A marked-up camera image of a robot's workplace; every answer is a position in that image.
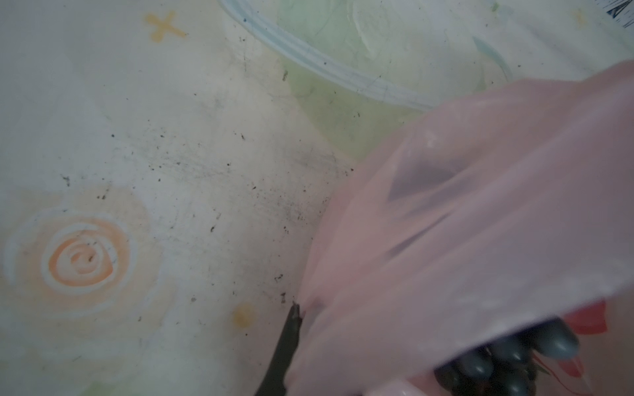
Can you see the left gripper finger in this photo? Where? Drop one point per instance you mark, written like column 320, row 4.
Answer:
column 273, row 381

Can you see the dark fake grapes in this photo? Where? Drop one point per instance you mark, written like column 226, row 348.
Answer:
column 506, row 366

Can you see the pink plastic bag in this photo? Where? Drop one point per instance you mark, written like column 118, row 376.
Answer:
column 489, row 214

